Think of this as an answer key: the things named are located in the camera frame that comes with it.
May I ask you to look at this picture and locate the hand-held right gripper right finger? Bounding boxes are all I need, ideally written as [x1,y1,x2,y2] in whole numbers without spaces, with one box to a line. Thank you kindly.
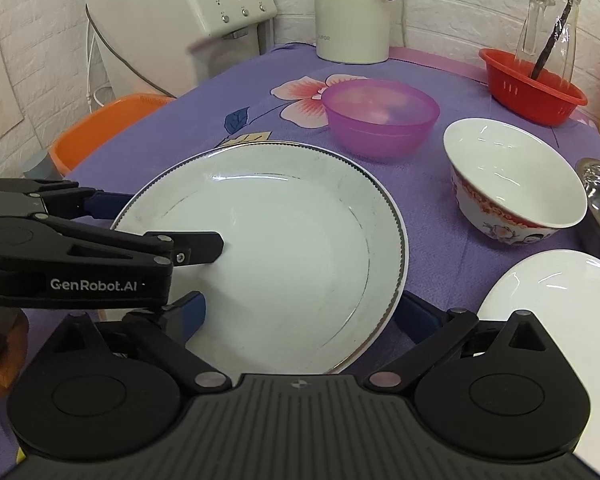
[367,291,557,394]

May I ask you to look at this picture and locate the person's left hand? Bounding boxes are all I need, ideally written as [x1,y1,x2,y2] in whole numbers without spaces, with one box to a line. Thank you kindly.
[0,310,31,402]

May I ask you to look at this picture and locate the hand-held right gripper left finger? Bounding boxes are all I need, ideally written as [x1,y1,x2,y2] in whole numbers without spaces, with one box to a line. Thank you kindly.
[42,291,233,394]

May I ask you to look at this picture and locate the white electric kettle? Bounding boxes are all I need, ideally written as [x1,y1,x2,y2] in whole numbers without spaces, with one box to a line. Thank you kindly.
[314,0,407,65]

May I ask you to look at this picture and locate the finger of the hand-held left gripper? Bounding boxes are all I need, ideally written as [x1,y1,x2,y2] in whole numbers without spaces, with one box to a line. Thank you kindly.
[0,177,132,222]
[40,214,226,267]

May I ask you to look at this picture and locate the red plastic basket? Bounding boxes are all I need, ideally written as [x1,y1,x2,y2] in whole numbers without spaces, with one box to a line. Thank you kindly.
[478,48,588,127]

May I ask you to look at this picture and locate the large silver-rimmed white plate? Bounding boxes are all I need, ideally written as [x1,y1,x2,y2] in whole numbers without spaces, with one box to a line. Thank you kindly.
[109,141,410,376]

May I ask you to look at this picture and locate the white cable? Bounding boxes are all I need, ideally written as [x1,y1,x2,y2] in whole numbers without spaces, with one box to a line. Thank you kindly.
[84,2,112,109]

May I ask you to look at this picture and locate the purple plastic bowl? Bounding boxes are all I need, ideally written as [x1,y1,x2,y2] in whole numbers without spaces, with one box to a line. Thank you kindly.
[321,80,441,163]

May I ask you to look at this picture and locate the white plate with small print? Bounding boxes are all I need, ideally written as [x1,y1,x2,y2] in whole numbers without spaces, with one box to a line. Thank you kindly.
[477,249,600,463]

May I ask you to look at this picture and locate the white ceramic bowl red pattern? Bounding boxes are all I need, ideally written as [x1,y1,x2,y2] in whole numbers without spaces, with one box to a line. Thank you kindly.
[442,118,589,247]

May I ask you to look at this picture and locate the clear glass with stick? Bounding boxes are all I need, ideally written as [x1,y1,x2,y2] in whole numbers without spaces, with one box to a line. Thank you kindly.
[530,0,582,81]

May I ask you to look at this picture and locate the clear glass jar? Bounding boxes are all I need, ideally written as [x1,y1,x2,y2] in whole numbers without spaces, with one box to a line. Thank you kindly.
[515,0,583,83]

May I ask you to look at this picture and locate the white water dispenser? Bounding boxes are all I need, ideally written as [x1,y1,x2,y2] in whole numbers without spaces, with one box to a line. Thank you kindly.
[84,0,278,98]

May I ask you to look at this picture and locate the purple floral tablecloth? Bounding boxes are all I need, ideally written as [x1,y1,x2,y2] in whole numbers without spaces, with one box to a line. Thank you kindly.
[0,42,600,480]

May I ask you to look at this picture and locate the orange plastic stool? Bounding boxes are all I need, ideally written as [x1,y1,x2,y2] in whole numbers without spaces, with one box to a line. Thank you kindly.
[49,94,177,181]

